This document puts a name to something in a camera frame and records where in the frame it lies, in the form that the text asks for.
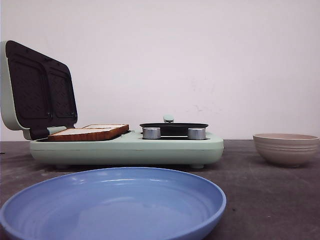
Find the silver control knob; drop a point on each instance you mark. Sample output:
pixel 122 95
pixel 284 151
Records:
pixel 196 133
pixel 151 133

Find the right silver control knob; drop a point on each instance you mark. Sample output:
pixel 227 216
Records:
pixel 196 133

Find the left silver control knob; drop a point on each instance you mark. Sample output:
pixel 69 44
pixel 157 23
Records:
pixel 151 133

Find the green breakfast maker lid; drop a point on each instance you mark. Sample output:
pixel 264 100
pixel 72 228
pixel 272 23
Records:
pixel 36 92

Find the beige ribbed bowl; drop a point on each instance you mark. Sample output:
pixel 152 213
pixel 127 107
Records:
pixel 286 149

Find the green breakfast maker base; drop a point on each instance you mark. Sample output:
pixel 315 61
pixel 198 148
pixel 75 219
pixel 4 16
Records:
pixel 130 149

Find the bread slice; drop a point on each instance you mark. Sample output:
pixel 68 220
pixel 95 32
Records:
pixel 84 134
pixel 119 127

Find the black round frying pan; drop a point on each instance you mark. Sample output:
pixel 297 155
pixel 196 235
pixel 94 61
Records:
pixel 170 128

